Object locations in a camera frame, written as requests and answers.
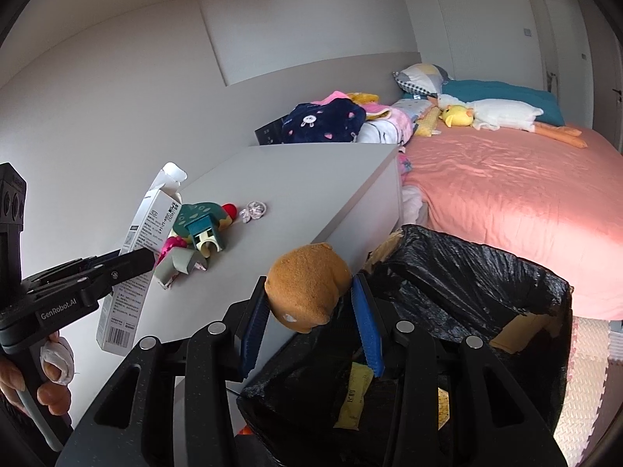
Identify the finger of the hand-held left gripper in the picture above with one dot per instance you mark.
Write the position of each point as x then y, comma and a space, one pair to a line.
131, 265

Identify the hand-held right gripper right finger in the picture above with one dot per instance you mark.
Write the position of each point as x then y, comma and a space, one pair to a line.
367, 331

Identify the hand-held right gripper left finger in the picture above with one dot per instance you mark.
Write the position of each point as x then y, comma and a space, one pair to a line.
253, 331

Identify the white carton box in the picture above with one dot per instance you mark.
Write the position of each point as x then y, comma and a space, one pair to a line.
121, 316

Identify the brown plush toy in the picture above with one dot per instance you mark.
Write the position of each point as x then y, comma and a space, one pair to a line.
306, 282

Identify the teal spotted plastic toy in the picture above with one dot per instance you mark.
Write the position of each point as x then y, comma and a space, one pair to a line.
194, 214

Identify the cardboard bin with black bag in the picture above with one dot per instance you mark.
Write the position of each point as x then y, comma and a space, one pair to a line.
462, 272

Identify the person's left hand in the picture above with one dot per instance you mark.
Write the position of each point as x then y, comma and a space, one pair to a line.
56, 360

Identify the magenta plastic toy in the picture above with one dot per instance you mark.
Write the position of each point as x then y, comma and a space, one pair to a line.
170, 245

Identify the yellow packet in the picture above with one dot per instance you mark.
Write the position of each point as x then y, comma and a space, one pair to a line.
353, 399

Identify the red heart toy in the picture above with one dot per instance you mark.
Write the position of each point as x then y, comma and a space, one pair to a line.
229, 210

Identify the clear plastic wrapper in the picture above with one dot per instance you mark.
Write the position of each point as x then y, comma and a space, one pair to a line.
253, 210

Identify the white pink patterned cloth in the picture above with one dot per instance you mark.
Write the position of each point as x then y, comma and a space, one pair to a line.
411, 204

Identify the white table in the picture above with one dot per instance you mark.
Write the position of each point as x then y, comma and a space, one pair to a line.
379, 194

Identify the black box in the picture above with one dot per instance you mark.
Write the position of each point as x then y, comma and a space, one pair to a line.
270, 134

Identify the pink bedsheet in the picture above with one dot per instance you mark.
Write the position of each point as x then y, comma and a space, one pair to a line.
511, 194

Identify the navy patterned fleece blanket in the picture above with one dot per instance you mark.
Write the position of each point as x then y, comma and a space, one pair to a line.
321, 121

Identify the yellow stick plush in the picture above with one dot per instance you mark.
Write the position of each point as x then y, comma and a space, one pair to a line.
427, 124

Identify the foam floor mat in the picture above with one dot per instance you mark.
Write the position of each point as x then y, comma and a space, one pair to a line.
584, 399

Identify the yellow cloth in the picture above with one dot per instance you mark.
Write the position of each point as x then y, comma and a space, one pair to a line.
365, 99

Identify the yellow duck plush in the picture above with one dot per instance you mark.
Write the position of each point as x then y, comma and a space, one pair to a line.
455, 116

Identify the pink plush garment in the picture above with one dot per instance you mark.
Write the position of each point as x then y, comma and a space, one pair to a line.
328, 97

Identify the white goose plush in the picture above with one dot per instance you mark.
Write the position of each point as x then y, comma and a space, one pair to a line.
496, 112

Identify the checked patchwork pillow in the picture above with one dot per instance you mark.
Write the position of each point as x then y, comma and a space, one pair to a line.
418, 78

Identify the teal blanket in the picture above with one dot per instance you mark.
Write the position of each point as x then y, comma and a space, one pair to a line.
511, 97

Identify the white door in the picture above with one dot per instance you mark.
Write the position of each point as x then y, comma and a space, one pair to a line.
564, 34

